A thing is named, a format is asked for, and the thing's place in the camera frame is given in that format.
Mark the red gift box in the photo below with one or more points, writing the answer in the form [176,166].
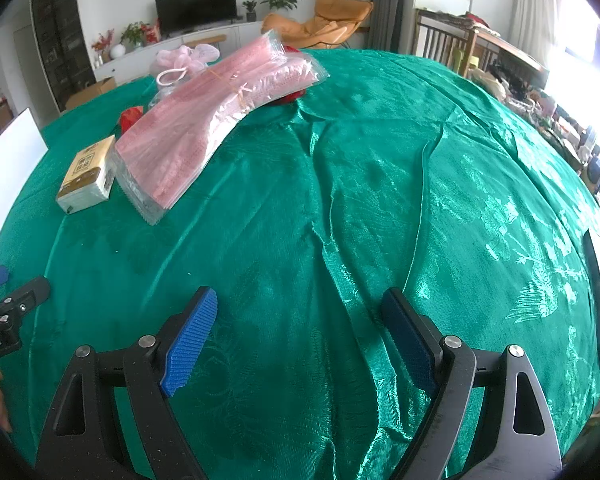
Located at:
[154,31]

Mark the clutter of household items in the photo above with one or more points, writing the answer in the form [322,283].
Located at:
[540,110]

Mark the wooden railing crib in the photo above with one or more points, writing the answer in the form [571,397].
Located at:
[445,40]

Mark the grey curtain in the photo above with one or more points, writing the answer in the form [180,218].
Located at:
[390,5]

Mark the pink bath pouf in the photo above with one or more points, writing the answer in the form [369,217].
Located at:
[190,55]

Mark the leafy green houseplant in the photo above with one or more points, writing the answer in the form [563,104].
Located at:
[134,34]

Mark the wooden stool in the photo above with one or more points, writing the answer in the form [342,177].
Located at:
[205,40]

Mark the dark wall shelf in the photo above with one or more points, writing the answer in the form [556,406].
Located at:
[62,35]

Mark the red flower bouquet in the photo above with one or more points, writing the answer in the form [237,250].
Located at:
[102,42]

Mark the window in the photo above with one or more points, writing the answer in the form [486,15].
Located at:
[587,60]

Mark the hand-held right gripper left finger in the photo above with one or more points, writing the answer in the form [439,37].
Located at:
[190,345]

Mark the white box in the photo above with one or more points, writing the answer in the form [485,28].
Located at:
[5,175]

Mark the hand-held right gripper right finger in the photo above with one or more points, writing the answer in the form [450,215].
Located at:
[407,342]

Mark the white television cabinet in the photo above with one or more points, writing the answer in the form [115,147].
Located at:
[130,60]

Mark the cardboard box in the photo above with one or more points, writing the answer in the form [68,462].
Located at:
[90,92]

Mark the green satin tablecloth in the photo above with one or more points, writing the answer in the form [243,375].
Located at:
[330,200]

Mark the small red cloth item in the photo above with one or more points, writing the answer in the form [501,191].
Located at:
[131,120]

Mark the person's left hand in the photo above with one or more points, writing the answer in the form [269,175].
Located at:
[0,395]

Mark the black television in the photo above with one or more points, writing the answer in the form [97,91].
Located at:
[195,7]

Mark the beige tissue pack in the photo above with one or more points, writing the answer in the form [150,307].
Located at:
[85,177]

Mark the white round vase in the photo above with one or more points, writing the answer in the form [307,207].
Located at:
[117,51]

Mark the orange lounge chair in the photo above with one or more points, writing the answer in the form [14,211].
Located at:
[330,20]

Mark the pink face mask pack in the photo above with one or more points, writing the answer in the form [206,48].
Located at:
[190,130]

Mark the small green potted plant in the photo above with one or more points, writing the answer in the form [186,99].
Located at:
[250,10]

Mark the white curtain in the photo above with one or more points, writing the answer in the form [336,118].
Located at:
[537,10]

